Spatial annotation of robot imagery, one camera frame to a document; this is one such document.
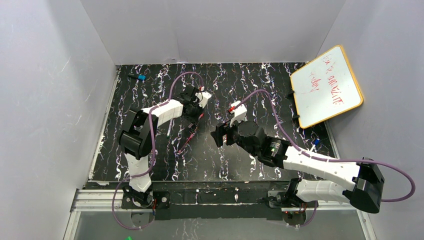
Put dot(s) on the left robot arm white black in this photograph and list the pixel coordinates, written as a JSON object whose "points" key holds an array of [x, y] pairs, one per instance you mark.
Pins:
{"points": [[139, 130]]}

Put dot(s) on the yellow-framed whiteboard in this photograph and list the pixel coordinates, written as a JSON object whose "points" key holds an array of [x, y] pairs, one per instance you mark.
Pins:
{"points": [[324, 88]]}

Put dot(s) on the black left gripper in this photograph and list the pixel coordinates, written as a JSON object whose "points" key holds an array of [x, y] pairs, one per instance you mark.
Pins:
{"points": [[192, 112]]}

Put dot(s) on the red translucent pen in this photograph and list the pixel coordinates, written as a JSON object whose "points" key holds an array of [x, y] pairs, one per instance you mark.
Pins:
{"points": [[185, 144]]}

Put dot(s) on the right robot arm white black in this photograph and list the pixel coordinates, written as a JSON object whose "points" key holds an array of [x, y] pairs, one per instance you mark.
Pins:
{"points": [[359, 184]]}

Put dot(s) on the blue white marker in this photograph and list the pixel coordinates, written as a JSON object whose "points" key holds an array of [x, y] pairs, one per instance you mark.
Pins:
{"points": [[314, 146]]}

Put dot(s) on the blue black marker cap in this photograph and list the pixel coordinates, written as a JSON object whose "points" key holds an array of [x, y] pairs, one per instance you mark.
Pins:
{"points": [[137, 77]]}

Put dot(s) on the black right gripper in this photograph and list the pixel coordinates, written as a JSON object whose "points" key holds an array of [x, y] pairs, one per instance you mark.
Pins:
{"points": [[226, 134]]}

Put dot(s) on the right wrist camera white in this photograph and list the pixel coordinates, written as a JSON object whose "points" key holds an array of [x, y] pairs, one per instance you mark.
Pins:
{"points": [[239, 112]]}

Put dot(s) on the metal base rail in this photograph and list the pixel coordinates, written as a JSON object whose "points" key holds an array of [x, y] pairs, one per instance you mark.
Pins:
{"points": [[169, 200]]}

